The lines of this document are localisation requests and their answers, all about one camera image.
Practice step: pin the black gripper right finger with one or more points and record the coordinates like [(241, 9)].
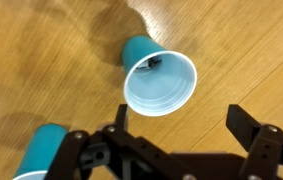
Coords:
[(264, 146)]

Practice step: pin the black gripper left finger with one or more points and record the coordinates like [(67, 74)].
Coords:
[(74, 150)]

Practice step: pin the teal plastic cup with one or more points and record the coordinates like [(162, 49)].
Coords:
[(44, 150), (161, 90)]

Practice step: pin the silver sweet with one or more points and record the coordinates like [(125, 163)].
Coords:
[(151, 62)]

